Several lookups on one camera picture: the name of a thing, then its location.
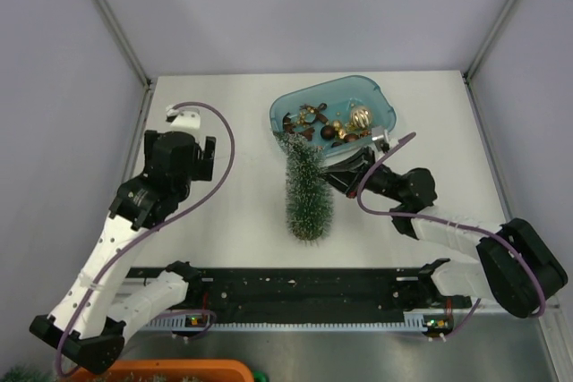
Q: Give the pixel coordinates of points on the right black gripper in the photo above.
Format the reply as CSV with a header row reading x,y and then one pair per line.
x,y
346,172

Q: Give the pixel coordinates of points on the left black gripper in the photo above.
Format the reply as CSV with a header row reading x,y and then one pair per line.
x,y
202,167

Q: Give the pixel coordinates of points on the dark red ball ornament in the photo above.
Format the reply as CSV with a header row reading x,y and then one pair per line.
x,y
328,132

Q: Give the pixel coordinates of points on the small green christmas tree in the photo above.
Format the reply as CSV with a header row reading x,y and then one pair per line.
x,y
309,198

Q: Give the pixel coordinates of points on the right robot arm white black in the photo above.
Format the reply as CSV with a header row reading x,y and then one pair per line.
x,y
508,263

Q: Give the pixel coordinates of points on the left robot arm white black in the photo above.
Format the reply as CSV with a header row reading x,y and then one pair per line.
x,y
87,326

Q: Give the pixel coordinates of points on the spare green tree corner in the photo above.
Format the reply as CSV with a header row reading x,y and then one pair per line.
x,y
27,373

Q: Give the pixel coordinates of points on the large gold ball ornament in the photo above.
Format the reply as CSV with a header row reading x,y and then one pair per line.
x,y
361,117

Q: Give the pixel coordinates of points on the teal plastic tray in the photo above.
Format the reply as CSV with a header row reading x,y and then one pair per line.
x,y
341,95

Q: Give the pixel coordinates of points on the orange plastic bin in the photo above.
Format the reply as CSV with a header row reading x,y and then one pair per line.
x,y
170,370

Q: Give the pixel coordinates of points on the green object at bottom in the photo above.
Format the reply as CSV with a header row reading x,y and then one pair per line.
x,y
259,376

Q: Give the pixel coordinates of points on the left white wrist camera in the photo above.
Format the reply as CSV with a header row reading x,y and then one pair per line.
x,y
183,119

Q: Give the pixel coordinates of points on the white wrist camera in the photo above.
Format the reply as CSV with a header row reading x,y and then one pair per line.
x,y
382,140
183,119

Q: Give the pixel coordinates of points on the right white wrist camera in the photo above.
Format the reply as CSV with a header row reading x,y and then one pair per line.
x,y
382,140

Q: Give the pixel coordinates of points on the left aluminium frame post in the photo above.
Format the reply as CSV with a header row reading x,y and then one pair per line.
x,y
117,33

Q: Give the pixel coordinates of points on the aluminium frame post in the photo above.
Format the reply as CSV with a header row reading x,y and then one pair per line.
x,y
491,37
117,33

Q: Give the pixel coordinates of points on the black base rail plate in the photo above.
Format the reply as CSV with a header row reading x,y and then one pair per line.
x,y
389,288

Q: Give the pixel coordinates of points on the white cable duct strip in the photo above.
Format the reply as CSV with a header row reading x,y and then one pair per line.
x,y
411,323

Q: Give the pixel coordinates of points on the right aluminium frame post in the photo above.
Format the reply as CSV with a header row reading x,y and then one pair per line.
x,y
491,37

